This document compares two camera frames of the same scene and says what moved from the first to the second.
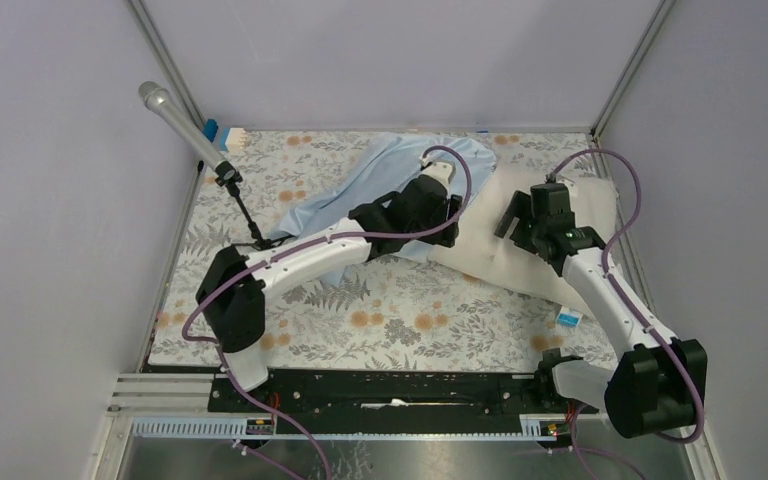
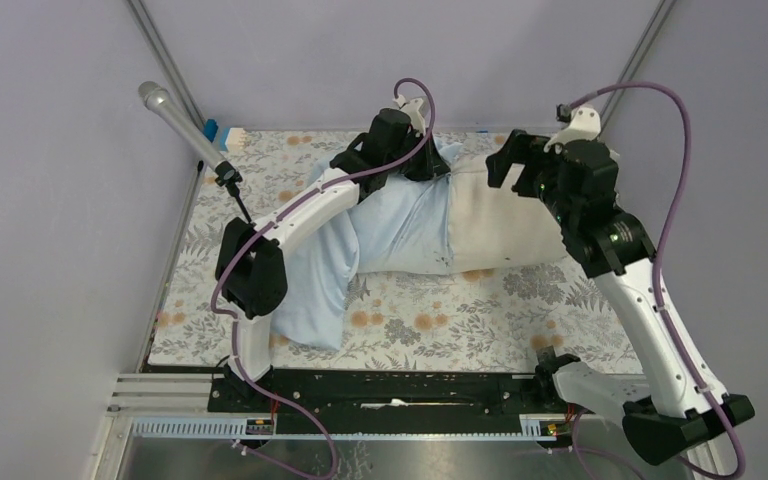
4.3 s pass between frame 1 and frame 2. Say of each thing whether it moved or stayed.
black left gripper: moved
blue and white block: stayed
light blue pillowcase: moved
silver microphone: stayed
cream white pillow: moved
